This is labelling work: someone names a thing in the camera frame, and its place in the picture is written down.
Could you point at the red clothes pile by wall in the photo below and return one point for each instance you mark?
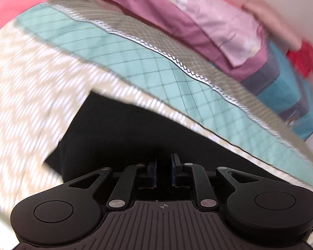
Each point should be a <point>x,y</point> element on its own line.
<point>302,59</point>

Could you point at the patterned patchwork bed sheet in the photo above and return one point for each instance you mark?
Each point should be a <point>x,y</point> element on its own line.
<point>52,56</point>

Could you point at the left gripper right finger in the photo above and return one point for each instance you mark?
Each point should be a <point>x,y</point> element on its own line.
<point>194,177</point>

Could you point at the blue grey striped bedding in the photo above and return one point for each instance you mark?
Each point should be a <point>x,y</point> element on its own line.
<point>278,85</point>

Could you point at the black pants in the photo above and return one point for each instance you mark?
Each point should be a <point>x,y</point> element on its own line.
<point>106,133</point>

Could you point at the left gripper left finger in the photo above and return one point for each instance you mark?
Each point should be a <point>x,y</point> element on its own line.
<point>131,181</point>

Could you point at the pink pillow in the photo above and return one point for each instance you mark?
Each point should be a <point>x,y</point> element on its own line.
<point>274,23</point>

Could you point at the pink floral quilt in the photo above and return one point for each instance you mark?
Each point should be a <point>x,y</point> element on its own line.
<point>222,33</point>

